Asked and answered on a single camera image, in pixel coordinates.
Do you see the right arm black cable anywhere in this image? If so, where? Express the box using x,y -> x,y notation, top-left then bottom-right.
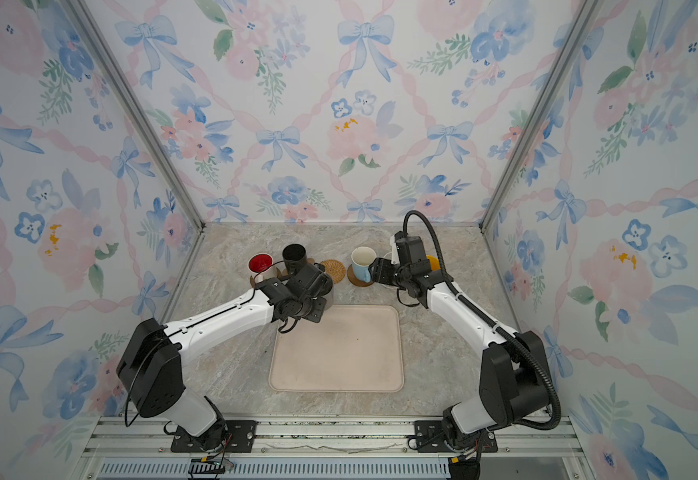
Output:
401,209 -> 563,432

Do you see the plain round wooden coaster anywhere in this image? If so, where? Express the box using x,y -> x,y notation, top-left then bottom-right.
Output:
346,265 -> 373,288

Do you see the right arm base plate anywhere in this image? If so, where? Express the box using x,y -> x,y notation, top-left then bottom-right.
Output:
407,419 -> 498,456

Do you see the beige serving tray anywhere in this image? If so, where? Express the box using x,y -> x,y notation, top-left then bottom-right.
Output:
268,305 -> 405,394

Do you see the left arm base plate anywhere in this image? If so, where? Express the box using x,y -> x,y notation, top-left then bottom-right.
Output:
170,420 -> 257,454

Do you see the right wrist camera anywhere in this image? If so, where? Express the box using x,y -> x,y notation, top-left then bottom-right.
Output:
390,231 -> 427,265

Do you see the white mug red inside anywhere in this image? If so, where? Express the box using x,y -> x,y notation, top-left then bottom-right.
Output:
247,253 -> 278,281

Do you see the white mug blue handle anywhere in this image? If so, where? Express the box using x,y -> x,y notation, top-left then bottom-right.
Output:
351,246 -> 377,284

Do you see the aluminium frame post right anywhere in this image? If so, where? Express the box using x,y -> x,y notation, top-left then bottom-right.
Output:
480,0 -> 601,235

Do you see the black mug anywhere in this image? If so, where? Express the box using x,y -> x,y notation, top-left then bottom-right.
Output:
282,243 -> 307,276

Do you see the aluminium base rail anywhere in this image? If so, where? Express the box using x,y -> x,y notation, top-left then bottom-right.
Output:
71,416 -> 594,479

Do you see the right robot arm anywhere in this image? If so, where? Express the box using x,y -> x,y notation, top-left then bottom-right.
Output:
369,258 -> 562,449

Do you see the aluminium frame post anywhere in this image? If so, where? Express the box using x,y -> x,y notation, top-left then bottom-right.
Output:
480,0 -> 601,235
60,1 -> 205,232

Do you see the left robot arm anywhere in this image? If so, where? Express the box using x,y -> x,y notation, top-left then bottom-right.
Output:
116,278 -> 333,452

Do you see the yellow mug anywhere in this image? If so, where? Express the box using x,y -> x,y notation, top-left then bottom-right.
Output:
427,255 -> 441,271

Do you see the aluminium frame post left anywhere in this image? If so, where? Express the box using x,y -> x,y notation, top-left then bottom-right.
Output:
60,1 -> 205,232

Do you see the woven rattan round coaster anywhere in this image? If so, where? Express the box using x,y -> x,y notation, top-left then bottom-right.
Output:
319,259 -> 346,284

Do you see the grey glass mug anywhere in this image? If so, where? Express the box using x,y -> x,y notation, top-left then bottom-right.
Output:
319,278 -> 334,311

